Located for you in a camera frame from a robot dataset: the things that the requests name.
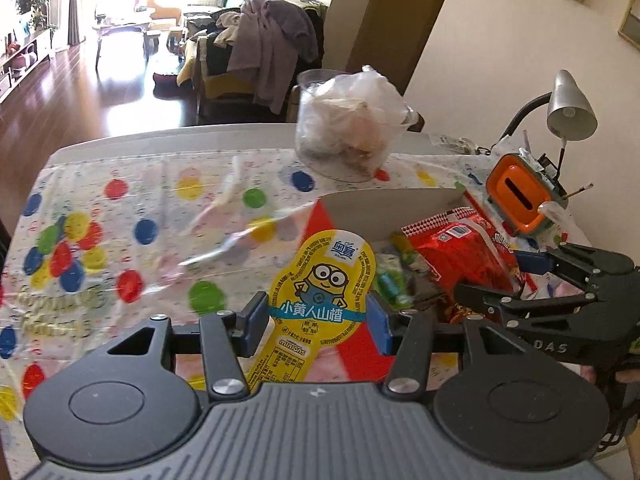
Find clear plastic tub with bag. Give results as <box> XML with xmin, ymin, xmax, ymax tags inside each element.
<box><xmin>295</xmin><ymin>65</ymin><xmax>417</xmax><ymax>183</ymax></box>

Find narrow gold framed picture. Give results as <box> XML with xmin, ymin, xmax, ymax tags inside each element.
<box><xmin>617</xmin><ymin>0</ymin><xmax>640</xmax><ymax>52</ymax></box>

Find green wrapped candies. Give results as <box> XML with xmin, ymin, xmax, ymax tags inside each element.
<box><xmin>375</xmin><ymin>249</ymin><xmax>427</xmax><ymax>311</ymax></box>

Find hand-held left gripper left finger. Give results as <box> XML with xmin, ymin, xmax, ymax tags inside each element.
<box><xmin>107</xmin><ymin>290</ymin><xmax>272</xmax><ymax>402</ymax></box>

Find orange and green tissue box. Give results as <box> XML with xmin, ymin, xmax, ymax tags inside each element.
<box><xmin>485</xmin><ymin>154</ymin><xmax>571</xmax><ymax>237</ymax></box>

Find long TV cabinet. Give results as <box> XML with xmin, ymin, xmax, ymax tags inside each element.
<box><xmin>0</xmin><ymin>27</ymin><xmax>57</xmax><ymax>104</ymax></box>

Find red brown snack packet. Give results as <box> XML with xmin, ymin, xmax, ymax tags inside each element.
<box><xmin>444</xmin><ymin>304</ymin><xmax>485</xmax><ymax>325</ymax></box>

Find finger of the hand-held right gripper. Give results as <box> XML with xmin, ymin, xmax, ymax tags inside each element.
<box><xmin>452</xmin><ymin>282</ymin><xmax>577</xmax><ymax>324</ymax></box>
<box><xmin>514</xmin><ymin>244</ymin><xmax>604</xmax><ymax>287</ymax></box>

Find yellow cartoon snack packet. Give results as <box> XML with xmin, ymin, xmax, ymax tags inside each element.
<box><xmin>247</xmin><ymin>229</ymin><xmax>377</xmax><ymax>393</ymax></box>

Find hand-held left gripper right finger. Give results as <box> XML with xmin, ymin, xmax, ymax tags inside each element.
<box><xmin>367</xmin><ymin>292</ymin><xmax>532</xmax><ymax>394</ymax></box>

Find coffee table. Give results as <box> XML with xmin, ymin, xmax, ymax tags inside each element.
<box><xmin>92</xmin><ymin>10</ymin><xmax>154</xmax><ymax>62</ymax></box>

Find large red snack bag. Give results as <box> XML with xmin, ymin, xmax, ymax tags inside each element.
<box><xmin>402</xmin><ymin>207</ymin><xmax>518</xmax><ymax>307</ymax></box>

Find grey curtain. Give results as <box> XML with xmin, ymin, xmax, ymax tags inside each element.
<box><xmin>65</xmin><ymin>0</ymin><xmax>92</xmax><ymax>47</ymax></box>

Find grey desk lamp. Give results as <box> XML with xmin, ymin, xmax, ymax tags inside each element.
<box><xmin>500</xmin><ymin>70</ymin><xmax>599</xmax><ymax>196</ymax></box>

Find red cardboard box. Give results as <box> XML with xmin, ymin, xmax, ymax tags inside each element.
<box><xmin>302</xmin><ymin>187</ymin><xmax>541</xmax><ymax>386</ymax></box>

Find polka dot tablecloth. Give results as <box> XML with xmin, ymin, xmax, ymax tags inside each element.
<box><xmin>0</xmin><ymin>147</ymin><xmax>591</xmax><ymax>436</ymax></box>

